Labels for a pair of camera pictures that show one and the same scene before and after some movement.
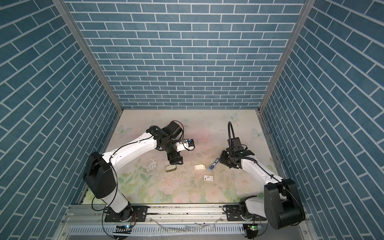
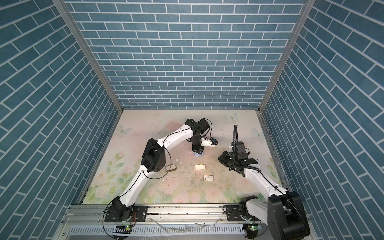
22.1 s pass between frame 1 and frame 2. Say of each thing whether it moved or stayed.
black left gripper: moved
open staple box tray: stayed
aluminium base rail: stayed
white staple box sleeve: stayed
